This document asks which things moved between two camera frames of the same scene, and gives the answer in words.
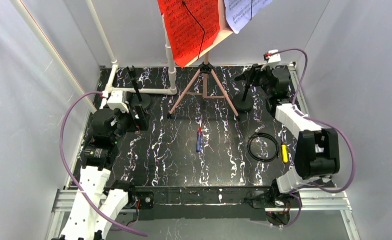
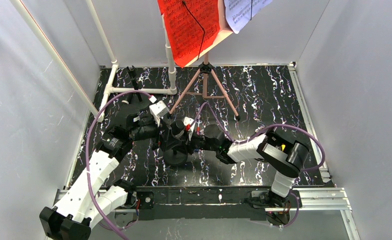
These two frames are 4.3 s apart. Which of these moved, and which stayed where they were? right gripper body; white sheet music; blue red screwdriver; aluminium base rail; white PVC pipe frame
Moved: right gripper body
Stayed: white PVC pipe frame; aluminium base rail; white sheet music; blue red screwdriver
